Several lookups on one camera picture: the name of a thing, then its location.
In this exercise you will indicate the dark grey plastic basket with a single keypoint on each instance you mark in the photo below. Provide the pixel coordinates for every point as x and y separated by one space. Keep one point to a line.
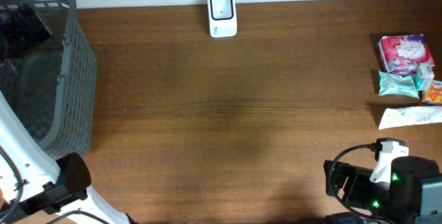
51 89

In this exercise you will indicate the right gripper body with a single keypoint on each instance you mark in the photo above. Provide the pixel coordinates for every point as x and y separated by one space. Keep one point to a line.
362 190

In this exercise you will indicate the green pocket tissue pack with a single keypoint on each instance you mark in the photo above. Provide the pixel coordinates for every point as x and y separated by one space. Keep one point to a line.
423 76

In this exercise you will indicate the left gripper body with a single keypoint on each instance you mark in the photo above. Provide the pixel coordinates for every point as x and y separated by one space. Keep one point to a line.
15 38

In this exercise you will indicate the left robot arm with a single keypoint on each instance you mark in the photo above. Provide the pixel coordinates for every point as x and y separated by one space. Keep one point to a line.
33 182

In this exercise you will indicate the white barcode scanner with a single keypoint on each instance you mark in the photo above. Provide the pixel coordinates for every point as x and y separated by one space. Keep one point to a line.
222 18

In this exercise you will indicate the white tube with cork cap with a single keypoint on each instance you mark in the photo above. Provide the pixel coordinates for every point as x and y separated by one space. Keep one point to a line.
415 115

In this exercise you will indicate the orange pocket tissue pack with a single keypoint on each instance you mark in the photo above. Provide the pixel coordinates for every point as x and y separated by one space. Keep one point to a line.
433 95

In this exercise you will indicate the red purple tissue pack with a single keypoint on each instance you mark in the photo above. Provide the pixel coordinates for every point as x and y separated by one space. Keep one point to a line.
402 55

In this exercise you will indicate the teal wet wipes pouch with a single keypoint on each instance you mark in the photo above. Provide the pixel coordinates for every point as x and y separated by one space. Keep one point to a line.
392 84

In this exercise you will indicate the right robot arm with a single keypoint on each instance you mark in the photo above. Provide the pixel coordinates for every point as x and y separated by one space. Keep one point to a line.
413 194

